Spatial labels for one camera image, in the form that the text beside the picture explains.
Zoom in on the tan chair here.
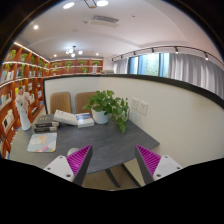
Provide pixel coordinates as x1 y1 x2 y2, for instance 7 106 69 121
50 92 72 114
75 92 95 114

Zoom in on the white curtain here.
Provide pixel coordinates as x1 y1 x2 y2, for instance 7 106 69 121
168 53 224 100

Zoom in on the dark book lower stack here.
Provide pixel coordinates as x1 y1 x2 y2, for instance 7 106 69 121
34 127 58 133

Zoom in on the orange wooden bookshelf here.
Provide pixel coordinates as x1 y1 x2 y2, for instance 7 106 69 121
0 42 103 159

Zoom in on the white computer mouse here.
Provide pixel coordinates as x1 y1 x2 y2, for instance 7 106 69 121
67 148 79 156

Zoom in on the white wall socket right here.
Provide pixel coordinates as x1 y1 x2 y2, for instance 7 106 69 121
138 101 148 115

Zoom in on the ceiling chandelier lamp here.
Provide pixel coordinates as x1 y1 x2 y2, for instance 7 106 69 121
66 46 83 58

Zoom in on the tan chair right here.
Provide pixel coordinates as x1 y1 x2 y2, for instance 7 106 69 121
75 92 95 114

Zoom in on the blue white book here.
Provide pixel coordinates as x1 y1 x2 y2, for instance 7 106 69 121
76 113 94 128

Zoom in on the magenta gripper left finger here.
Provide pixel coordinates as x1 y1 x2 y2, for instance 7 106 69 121
43 144 94 187

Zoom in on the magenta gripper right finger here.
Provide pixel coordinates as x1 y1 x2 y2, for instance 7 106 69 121
134 144 184 186

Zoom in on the colourful mouse pad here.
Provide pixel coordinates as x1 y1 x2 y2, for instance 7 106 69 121
27 132 57 153

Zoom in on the white wall socket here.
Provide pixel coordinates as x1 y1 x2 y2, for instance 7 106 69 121
138 101 148 115
131 98 138 111

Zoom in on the white sculptural vase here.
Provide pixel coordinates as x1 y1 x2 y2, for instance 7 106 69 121
15 92 31 131

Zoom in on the tan chair left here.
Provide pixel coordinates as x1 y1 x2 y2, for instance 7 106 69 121
50 92 72 114

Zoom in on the white wall socket left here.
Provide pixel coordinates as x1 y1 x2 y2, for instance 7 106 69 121
131 98 138 111

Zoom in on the green potted plant white pot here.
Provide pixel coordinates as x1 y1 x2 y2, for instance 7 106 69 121
83 90 129 134

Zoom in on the black track light rail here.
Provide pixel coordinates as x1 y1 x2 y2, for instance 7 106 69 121
111 45 224 67

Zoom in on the dark table leg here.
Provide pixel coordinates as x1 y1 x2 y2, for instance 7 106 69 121
105 169 120 188

